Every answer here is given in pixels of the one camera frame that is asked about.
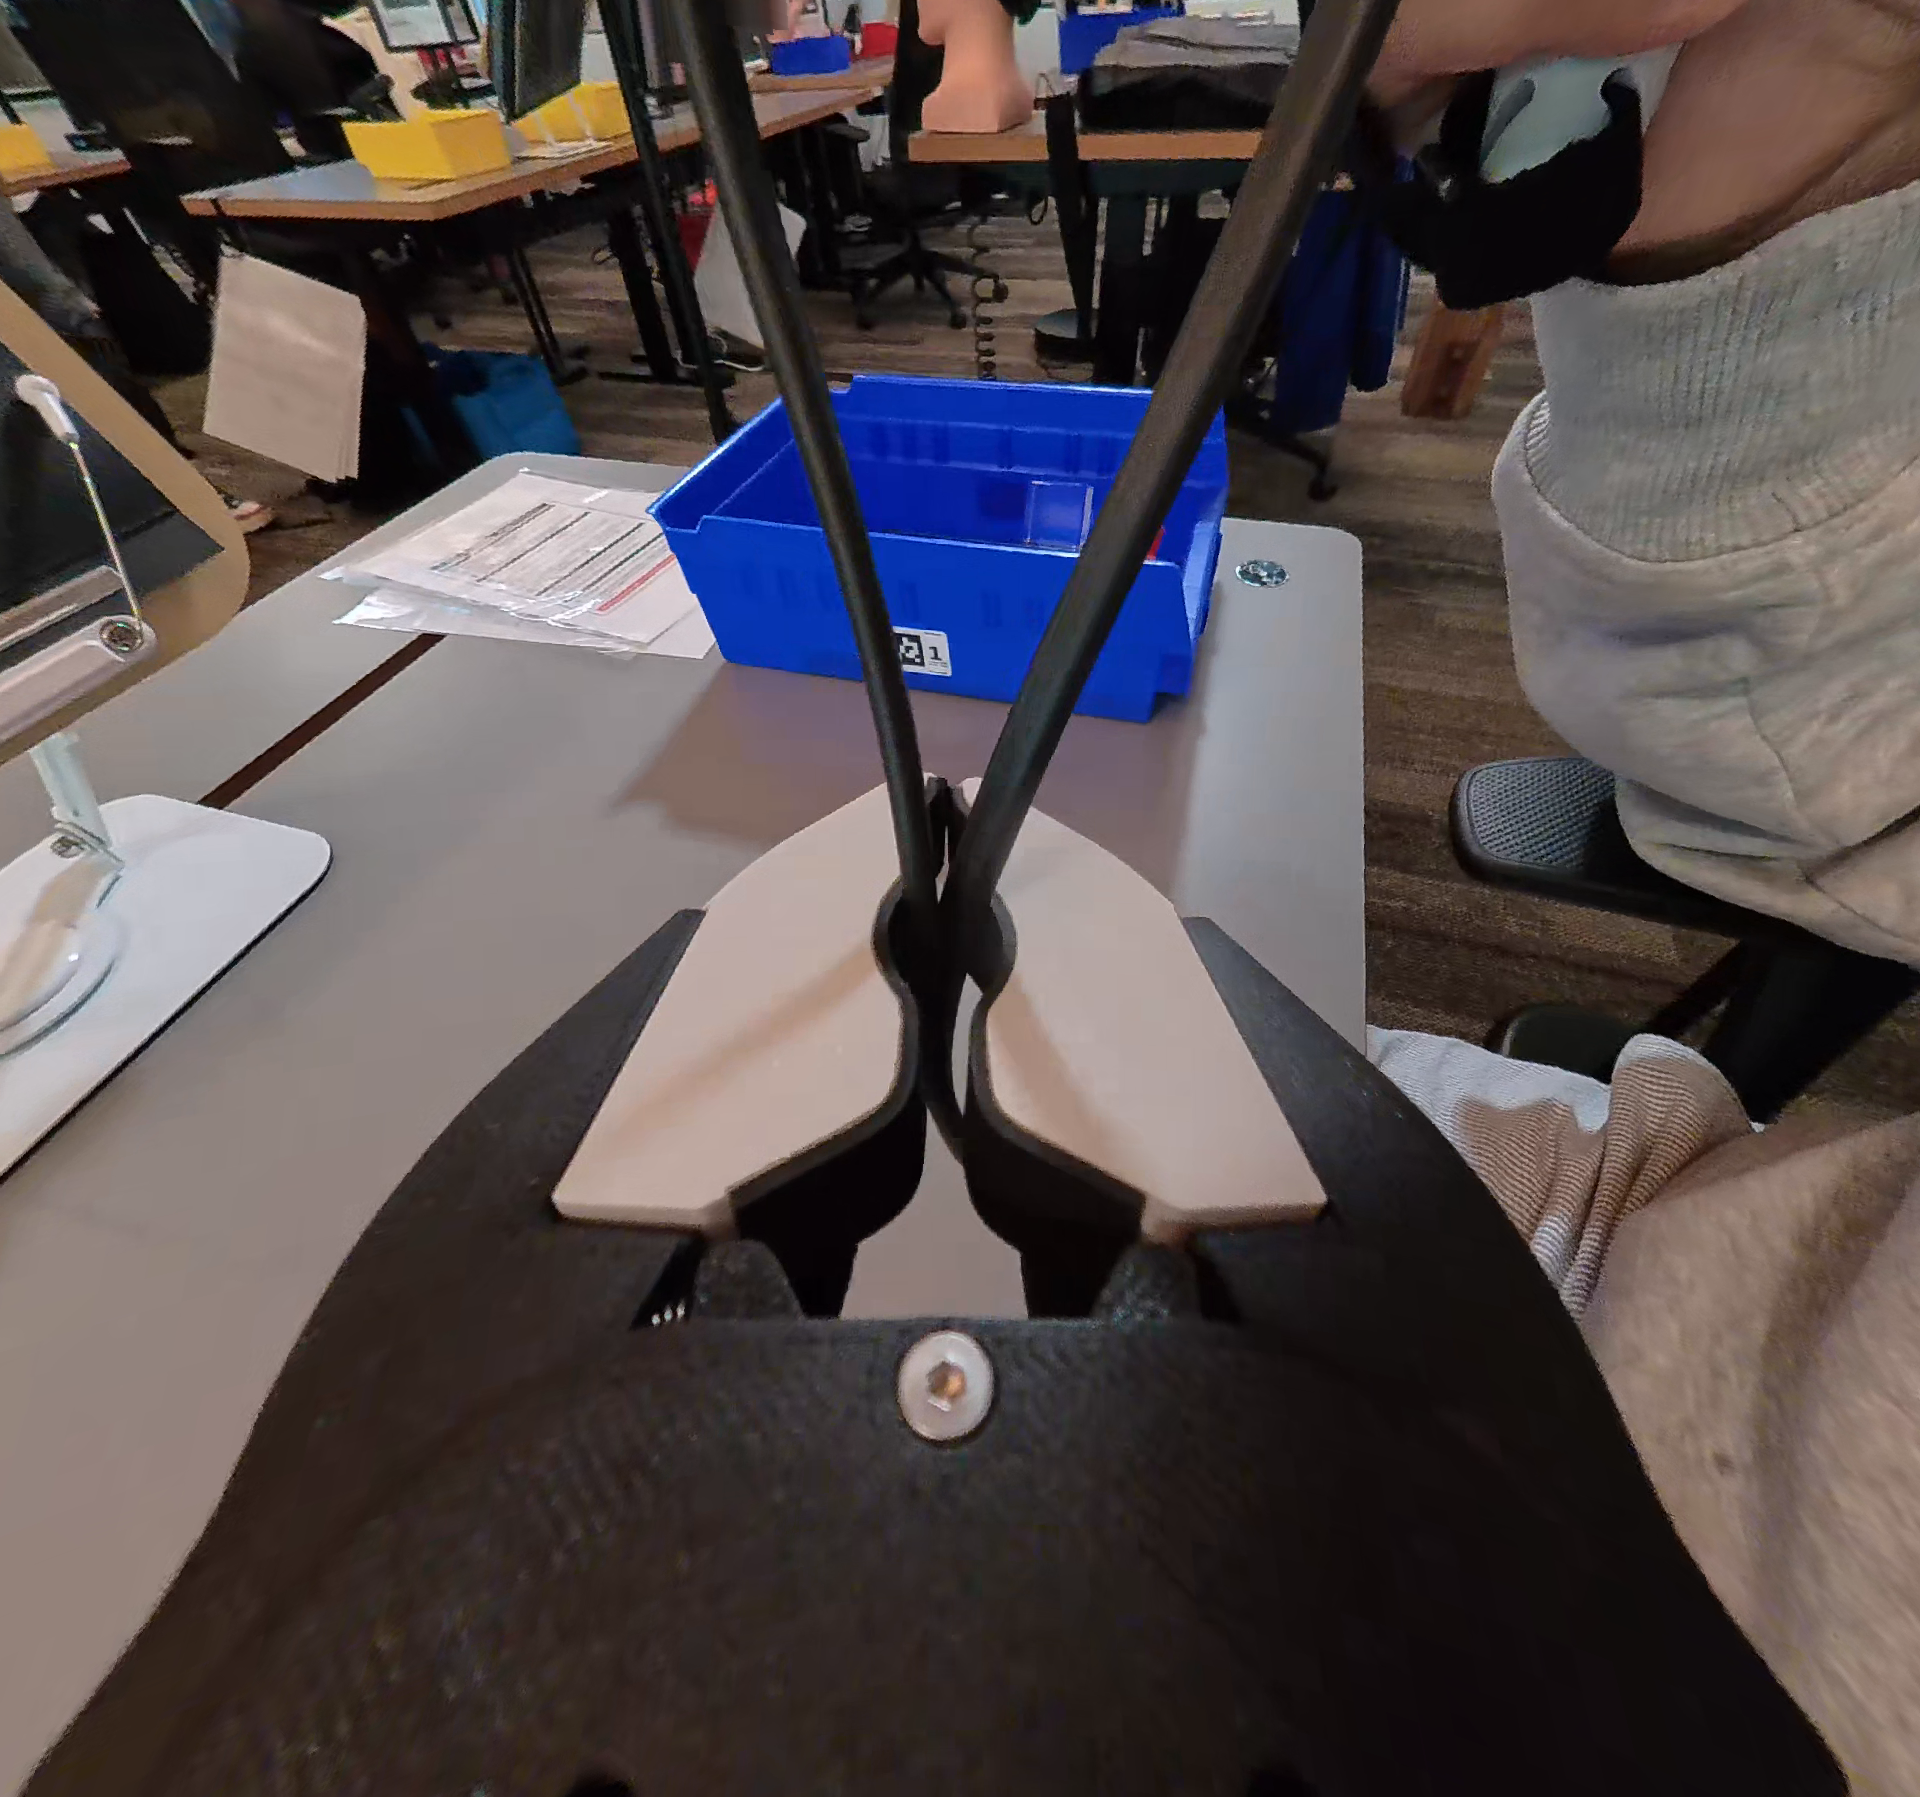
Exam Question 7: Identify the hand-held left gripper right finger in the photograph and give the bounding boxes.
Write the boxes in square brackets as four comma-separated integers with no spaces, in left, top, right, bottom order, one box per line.
[953,775,1332,1246]

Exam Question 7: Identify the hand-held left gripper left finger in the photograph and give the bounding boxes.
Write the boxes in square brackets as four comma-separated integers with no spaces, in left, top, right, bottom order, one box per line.
[549,775,953,1232]

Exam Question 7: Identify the blue plastic bin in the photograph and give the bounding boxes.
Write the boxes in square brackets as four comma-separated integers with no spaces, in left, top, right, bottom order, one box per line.
[648,377,1232,723]

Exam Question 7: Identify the black cable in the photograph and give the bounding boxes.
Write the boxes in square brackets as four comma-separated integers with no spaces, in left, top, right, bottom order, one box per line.
[621,0,1455,1154]

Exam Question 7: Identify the person's right hand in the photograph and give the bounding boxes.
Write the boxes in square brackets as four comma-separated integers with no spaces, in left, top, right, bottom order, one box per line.
[1367,0,1920,284]

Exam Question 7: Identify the blue jacket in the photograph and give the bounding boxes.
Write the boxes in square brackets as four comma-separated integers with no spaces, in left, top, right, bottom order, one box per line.
[1276,169,1413,437]

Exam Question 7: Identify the dark grey bag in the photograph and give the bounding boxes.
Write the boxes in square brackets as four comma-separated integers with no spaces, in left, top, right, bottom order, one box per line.
[1083,17,1306,137]

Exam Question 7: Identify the wooden edged desk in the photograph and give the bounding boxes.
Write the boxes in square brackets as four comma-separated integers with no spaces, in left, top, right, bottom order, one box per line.
[905,125,1266,166]

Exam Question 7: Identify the person's striped shirt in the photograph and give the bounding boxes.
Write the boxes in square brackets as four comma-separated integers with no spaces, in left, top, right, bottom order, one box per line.
[1367,1025,1760,1321]

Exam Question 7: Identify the papers in plastic sleeve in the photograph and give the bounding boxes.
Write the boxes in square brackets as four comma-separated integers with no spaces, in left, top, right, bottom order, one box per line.
[322,466,719,663]

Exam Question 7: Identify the white stand base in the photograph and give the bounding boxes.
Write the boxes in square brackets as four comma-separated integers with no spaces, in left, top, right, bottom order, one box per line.
[0,792,335,1180]

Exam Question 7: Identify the mannequin head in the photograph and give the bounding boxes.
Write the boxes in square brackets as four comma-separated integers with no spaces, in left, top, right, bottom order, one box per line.
[914,0,1085,137]

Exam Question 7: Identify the black office chair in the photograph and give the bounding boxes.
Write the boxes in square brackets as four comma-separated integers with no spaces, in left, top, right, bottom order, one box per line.
[829,117,1010,333]

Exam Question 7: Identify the blue bag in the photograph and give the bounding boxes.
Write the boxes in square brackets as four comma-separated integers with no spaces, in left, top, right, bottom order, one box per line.
[425,348,585,461]

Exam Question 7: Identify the person's beige pants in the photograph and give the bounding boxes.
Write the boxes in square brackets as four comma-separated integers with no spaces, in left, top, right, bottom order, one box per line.
[1560,1114,1920,1797]

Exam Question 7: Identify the white hanging paper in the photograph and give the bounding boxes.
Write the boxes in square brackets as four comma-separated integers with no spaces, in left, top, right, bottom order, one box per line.
[199,250,372,487]
[695,195,813,348]

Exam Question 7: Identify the long wooden desk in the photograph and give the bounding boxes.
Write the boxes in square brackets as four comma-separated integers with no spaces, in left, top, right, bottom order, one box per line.
[181,83,889,227]

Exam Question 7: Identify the wooden post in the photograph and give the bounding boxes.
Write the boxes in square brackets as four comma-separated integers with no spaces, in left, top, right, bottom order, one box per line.
[1398,301,1508,422]

